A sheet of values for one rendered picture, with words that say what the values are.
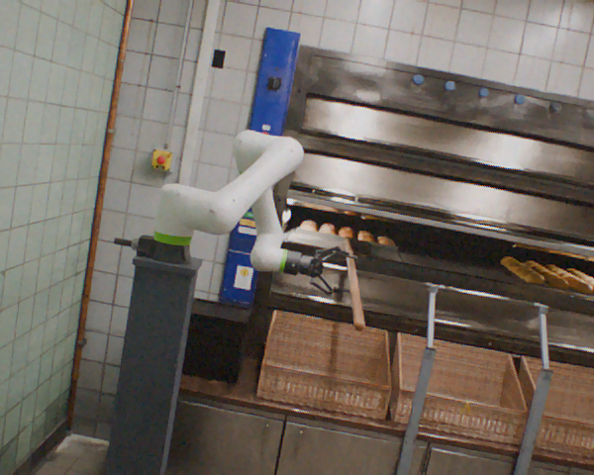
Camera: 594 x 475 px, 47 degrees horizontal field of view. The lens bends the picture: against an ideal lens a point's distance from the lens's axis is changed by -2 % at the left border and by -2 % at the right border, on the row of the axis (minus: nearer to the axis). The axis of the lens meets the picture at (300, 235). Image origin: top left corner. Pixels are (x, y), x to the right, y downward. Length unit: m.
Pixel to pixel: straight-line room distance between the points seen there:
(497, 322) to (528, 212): 0.54
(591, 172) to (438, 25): 0.99
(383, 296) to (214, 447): 1.06
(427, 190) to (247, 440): 1.40
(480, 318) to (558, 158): 0.84
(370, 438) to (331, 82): 1.61
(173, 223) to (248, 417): 1.04
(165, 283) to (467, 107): 1.74
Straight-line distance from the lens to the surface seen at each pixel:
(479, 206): 3.38
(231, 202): 2.20
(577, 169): 3.49
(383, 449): 3.04
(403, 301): 3.40
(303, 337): 3.37
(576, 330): 3.62
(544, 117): 3.47
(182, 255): 2.32
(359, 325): 1.97
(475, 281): 3.43
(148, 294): 2.31
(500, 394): 3.51
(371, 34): 3.35
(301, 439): 3.01
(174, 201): 2.26
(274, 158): 2.40
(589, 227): 3.54
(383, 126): 3.32
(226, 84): 3.36
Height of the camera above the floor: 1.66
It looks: 7 degrees down
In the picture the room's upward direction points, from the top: 11 degrees clockwise
